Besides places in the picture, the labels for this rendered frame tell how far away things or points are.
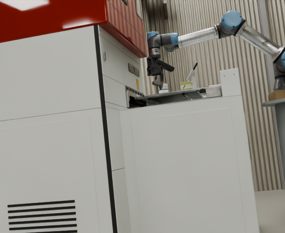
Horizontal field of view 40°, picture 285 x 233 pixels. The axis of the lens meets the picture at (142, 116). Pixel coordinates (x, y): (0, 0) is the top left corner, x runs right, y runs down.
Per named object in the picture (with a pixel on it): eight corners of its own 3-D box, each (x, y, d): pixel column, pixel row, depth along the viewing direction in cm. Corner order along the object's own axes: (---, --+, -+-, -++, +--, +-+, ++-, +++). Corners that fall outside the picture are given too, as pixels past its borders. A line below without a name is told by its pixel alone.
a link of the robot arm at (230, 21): (299, 62, 243) (227, 13, 250) (307, 56, 228) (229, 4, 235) (288, 77, 242) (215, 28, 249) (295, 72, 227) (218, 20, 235)
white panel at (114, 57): (101, 107, 185) (93, 25, 188) (142, 117, 264) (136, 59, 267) (107, 106, 184) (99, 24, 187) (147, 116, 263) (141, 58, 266)
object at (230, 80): (222, 97, 197) (219, 70, 198) (226, 107, 250) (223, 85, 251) (241, 95, 194) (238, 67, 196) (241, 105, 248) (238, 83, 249)
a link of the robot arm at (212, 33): (233, 21, 260) (161, 40, 263) (235, 15, 249) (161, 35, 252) (238, 37, 259) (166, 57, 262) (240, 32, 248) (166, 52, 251)
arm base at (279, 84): (291, 92, 256) (289, 77, 257) (303, 88, 241) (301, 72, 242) (269, 94, 254) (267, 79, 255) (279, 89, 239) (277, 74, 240)
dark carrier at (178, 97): (136, 99, 225) (136, 98, 225) (149, 104, 259) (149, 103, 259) (196, 91, 217) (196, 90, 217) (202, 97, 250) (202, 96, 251)
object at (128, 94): (126, 107, 220) (124, 90, 221) (145, 113, 262) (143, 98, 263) (129, 107, 219) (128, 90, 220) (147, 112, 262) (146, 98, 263)
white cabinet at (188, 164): (134, 272, 196) (118, 110, 203) (168, 229, 289) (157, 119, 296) (267, 268, 181) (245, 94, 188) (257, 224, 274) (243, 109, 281)
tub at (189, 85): (180, 92, 267) (179, 82, 268) (183, 93, 274) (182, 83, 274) (191, 90, 264) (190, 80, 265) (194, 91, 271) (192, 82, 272)
